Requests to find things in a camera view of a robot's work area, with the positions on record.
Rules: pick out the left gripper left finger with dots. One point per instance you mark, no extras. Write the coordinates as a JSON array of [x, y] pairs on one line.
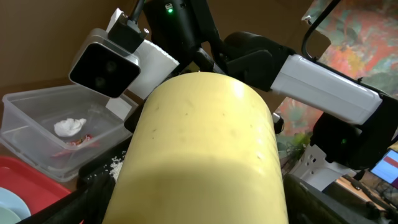
[[87, 204]]

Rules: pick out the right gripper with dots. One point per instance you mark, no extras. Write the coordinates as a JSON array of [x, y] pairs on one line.
[[167, 37]]

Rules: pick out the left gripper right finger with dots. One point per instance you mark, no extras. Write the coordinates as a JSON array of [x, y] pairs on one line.
[[306, 204]]

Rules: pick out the red snack wrapper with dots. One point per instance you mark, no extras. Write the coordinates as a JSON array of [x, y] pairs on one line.
[[77, 145]]

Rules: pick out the white round plate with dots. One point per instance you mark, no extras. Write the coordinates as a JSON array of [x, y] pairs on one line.
[[13, 208]]

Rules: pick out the yellow plastic cup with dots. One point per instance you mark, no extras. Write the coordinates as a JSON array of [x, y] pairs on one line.
[[204, 151]]

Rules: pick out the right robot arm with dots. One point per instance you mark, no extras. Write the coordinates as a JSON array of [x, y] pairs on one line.
[[357, 124]]

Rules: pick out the rice and peanut scraps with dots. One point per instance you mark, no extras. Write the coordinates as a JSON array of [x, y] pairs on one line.
[[116, 166]]

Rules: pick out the red plastic tray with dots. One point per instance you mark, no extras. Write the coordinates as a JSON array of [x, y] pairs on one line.
[[36, 189]]

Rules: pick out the crumpled white tissue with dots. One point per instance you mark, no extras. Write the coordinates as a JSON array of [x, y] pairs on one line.
[[69, 127]]

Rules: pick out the clear plastic bin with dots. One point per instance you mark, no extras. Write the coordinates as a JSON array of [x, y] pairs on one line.
[[28, 121]]

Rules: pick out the computer monitor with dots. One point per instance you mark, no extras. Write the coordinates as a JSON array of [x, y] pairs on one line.
[[386, 169]]

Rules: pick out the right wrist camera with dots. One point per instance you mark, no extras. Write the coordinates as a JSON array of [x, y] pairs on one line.
[[103, 66]]

